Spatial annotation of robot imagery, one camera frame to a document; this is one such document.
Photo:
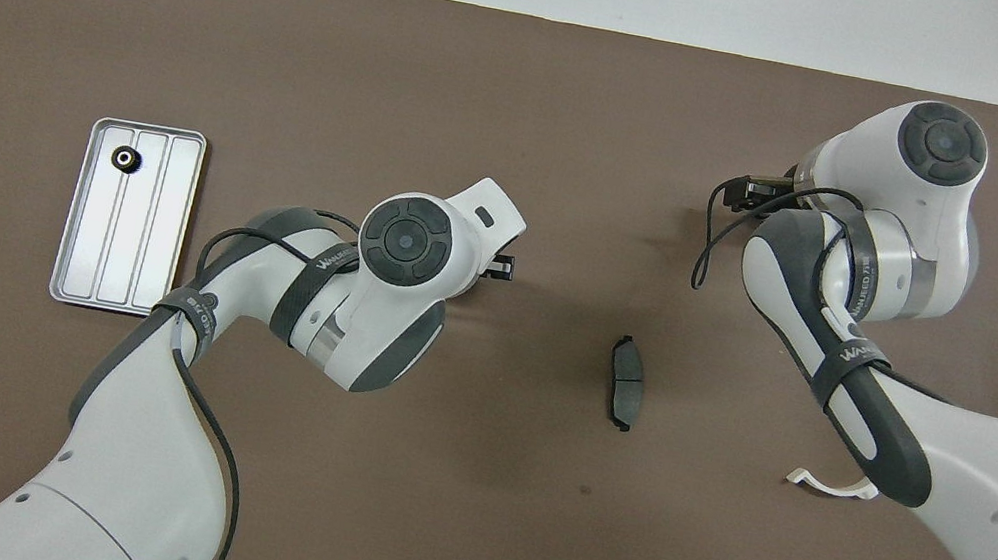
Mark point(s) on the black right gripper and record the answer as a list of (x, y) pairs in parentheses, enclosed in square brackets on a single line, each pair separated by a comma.
[(762, 190)]

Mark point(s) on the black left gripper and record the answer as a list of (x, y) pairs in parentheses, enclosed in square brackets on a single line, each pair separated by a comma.
[(503, 268)]

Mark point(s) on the black bearing gear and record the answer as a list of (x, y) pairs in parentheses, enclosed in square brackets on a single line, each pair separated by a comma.
[(126, 158)]

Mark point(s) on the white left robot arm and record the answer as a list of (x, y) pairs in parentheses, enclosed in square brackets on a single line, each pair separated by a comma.
[(124, 461)]

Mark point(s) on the silver metal tray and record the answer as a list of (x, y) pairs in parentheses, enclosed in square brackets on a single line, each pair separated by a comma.
[(150, 242)]

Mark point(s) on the brown table mat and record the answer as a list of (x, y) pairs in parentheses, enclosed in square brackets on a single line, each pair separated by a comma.
[(525, 122)]

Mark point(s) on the dark curved brake pad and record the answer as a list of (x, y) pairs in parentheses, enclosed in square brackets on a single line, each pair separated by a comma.
[(627, 383)]

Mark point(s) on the white curved plastic bracket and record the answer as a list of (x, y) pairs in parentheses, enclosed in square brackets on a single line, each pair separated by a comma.
[(829, 490)]

